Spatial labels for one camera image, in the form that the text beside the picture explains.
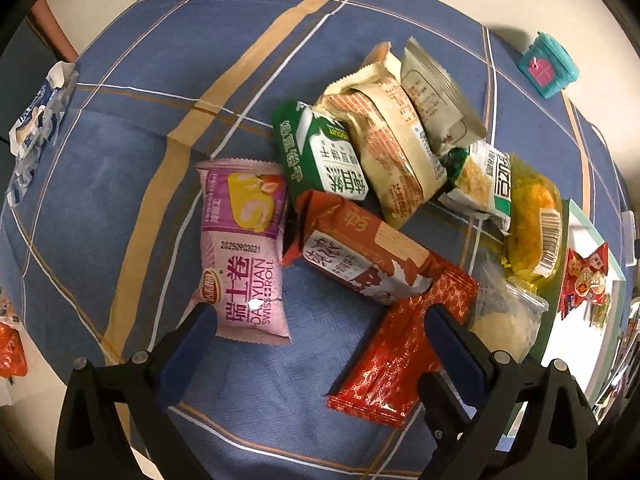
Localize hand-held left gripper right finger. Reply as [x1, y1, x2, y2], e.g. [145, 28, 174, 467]
[417, 302, 601, 480]

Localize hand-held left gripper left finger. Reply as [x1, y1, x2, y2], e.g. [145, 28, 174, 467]
[54, 302, 223, 480]

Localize clear packet with pale bun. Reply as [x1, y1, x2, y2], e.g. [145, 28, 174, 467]
[470, 260, 550, 363]

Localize red patterned snack packet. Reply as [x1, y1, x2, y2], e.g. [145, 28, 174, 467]
[326, 265, 479, 428]

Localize pink swiss roll packet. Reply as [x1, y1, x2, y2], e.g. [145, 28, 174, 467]
[195, 157, 293, 347]

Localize white box with green rim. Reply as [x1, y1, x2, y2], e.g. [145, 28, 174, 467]
[500, 199, 630, 446]

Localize brown-red milk biscuit packet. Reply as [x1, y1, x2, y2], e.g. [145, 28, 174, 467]
[281, 190, 446, 307]

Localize yellow barcode snack packet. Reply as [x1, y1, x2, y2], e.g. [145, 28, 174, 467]
[500, 155, 565, 291]

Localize green white cow snack packet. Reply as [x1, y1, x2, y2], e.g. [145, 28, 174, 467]
[439, 140, 516, 233]

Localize green white soy milk packet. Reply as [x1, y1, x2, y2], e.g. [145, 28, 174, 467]
[271, 100, 371, 206]

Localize red candy packet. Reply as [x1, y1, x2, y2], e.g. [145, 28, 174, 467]
[560, 242, 612, 321]

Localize blue plaid tablecloth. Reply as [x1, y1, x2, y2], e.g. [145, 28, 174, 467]
[0, 0, 631, 480]

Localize beige orange snack packet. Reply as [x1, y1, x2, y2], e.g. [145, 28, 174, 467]
[357, 42, 416, 126]
[320, 72, 448, 231]

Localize beige grey snack packet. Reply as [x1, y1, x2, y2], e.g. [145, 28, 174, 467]
[400, 36, 488, 157]

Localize blue white crumpled packet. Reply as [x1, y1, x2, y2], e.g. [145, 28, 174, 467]
[7, 60, 81, 206]

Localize teal toy box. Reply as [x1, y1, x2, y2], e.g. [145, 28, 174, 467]
[517, 31, 581, 100]

